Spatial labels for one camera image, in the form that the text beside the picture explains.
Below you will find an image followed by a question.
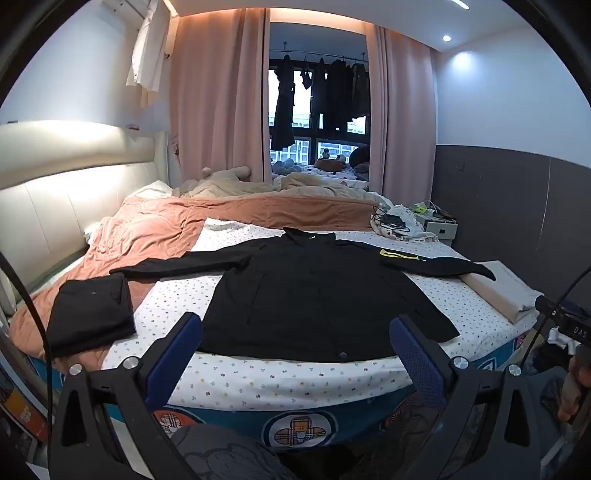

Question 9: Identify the white air conditioner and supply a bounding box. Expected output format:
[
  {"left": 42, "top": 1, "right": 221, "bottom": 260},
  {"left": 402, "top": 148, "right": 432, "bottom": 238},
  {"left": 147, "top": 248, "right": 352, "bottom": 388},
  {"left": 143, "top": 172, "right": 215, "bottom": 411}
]
[{"left": 99, "top": 0, "right": 153, "bottom": 14}]

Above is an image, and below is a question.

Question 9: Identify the orange printed box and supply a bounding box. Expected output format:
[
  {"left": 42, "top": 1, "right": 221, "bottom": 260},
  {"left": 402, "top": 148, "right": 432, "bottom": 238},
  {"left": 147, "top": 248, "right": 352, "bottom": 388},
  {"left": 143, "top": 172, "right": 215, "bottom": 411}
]
[{"left": 0, "top": 364, "right": 51, "bottom": 462}]

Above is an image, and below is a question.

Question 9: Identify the folded beige cloth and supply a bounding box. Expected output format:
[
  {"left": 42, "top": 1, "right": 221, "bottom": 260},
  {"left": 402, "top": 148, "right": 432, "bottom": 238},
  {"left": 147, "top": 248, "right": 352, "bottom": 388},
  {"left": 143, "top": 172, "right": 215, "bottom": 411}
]
[{"left": 462, "top": 260, "right": 539, "bottom": 324}]

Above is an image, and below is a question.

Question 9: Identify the orange blanket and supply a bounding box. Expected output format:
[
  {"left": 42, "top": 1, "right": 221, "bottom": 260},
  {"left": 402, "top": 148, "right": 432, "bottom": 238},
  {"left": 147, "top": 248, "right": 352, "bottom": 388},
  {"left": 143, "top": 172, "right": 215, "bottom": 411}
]
[{"left": 9, "top": 190, "right": 386, "bottom": 370}]

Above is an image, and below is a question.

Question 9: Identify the black cable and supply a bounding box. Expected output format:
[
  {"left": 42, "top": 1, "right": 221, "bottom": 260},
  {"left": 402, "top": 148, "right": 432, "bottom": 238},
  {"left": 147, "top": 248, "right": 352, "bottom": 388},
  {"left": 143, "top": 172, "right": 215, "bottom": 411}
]
[
  {"left": 0, "top": 251, "right": 52, "bottom": 367},
  {"left": 522, "top": 270, "right": 591, "bottom": 370}
]

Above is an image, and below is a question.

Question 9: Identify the white fringed cloth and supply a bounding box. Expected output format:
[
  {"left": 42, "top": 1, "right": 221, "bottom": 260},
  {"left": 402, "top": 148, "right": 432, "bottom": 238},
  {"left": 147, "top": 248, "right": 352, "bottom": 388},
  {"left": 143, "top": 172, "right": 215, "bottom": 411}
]
[{"left": 369, "top": 203, "right": 437, "bottom": 243}]

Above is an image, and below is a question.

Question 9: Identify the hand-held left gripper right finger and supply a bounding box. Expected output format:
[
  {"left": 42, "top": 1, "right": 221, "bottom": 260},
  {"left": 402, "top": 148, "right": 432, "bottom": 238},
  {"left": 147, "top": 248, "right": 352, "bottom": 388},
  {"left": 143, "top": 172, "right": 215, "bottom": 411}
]
[{"left": 390, "top": 315, "right": 543, "bottom": 480}]

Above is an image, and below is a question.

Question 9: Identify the person's right hand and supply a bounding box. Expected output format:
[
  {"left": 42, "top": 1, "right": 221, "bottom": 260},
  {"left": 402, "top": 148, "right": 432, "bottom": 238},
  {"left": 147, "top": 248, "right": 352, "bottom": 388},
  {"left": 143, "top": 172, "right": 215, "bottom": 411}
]
[{"left": 557, "top": 353, "right": 591, "bottom": 423}]

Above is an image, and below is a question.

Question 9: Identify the folded black garment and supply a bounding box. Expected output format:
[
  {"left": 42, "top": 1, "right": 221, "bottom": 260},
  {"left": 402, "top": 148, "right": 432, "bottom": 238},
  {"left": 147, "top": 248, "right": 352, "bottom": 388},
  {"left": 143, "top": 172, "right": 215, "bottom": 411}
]
[{"left": 46, "top": 272, "right": 137, "bottom": 358}]

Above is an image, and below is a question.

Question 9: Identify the white crumpled cloth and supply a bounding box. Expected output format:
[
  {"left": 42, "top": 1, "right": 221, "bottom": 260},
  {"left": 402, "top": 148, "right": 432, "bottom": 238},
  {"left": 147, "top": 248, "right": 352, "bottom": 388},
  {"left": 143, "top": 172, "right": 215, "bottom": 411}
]
[{"left": 549, "top": 327, "right": 575, "bottom": 349}]

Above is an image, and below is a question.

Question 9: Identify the cream duvet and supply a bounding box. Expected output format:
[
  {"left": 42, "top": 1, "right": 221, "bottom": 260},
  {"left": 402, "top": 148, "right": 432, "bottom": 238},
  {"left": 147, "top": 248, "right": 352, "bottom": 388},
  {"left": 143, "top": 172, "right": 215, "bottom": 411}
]
[{"left": 180, "top": 173, "right": 393, "bottom": 206}]

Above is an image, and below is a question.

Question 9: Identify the black power adapter with cable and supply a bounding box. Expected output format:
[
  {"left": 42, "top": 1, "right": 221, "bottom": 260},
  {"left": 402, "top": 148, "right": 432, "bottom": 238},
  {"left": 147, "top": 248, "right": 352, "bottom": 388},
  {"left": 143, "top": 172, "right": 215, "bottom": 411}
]
[{"left": 374, "top": 210, "right": 411, "bottom": 232}]

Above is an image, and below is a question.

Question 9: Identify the black jacket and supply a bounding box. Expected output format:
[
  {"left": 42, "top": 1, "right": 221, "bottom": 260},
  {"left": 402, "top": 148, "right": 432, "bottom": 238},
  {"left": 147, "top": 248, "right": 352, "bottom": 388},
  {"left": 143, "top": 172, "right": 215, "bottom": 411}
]
[{"left": 110, "top": 226, "right": 497, "bottom": 363}]

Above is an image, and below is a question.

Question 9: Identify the white hanging shirt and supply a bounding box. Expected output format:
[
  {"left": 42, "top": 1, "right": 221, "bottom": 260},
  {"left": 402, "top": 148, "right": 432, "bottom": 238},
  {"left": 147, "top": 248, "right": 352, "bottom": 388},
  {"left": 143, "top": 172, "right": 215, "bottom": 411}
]
[{"left": 126, "top": 0, "right": 171, "bottom": 109}]

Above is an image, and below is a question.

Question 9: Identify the white floral bed sheet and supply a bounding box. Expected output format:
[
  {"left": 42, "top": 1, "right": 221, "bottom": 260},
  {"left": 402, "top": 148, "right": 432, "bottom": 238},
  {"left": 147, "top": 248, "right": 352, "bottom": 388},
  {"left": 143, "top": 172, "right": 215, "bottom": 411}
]
[{"left": 9, "top": 185, "right": 546, "bottom": 448}]

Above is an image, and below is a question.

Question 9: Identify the white pillow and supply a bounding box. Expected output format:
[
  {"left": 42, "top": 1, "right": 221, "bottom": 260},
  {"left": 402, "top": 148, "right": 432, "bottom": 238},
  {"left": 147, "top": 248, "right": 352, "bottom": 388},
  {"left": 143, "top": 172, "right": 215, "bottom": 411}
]
[{"left": 127, "top": 180, "right": 174, "bottom": 199}]

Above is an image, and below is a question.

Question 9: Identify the long black hanging coat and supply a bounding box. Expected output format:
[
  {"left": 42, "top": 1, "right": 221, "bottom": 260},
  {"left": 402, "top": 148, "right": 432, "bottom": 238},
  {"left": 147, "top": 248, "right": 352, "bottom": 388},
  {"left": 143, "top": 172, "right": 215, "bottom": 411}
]
[{"left": 270, "top": 54, "right": 296, "bottom": 151}]

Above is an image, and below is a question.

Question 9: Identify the row of dark hanging clothes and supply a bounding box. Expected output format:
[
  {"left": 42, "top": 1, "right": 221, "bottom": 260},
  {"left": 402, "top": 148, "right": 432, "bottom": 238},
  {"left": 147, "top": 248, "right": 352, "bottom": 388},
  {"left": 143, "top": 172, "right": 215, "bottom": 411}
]
[{"left": 298, "top": 58, "right": 371, "bottom": 134}]

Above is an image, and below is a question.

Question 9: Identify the white padded headboard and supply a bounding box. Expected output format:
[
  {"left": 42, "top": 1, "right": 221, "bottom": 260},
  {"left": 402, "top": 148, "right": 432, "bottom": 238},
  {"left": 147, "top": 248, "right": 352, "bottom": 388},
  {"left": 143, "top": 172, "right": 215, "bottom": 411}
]
[{"left": 0, "top": 120, "right": 169, "bottom": 305}]

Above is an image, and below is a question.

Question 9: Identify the pink curtain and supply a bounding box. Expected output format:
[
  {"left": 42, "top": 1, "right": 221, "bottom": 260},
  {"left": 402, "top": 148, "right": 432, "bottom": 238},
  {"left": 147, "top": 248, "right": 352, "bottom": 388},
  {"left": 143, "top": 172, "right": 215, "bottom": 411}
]
[
  {"left": 168, "top": 7, "right": 273, "bottom": 185},
  {"left": 365, "top": 23, "right": 439, "bottom": 206}
]

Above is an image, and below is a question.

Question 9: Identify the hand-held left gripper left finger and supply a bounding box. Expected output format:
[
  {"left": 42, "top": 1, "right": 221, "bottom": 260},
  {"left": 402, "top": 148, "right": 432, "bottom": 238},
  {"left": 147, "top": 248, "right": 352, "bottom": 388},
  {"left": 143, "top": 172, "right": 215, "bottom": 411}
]
[{"left": 48, "top": 312, "right": 203, "bottom": 480}]

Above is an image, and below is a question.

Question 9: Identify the beige plush toy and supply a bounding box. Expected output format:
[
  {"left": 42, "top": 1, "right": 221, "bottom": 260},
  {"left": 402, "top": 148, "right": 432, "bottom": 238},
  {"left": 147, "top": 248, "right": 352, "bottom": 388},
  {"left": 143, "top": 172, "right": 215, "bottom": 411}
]
[{"left": 201, "top": 166, "right": 252, "bottom": 185}]

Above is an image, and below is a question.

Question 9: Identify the white nightstand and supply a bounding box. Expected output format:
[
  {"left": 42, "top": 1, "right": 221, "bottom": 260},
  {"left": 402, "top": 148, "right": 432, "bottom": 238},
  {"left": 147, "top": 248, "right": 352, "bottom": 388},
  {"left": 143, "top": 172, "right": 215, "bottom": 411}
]
[{"left": 422, "top": 217, "right": 459, "bottom": 247}]

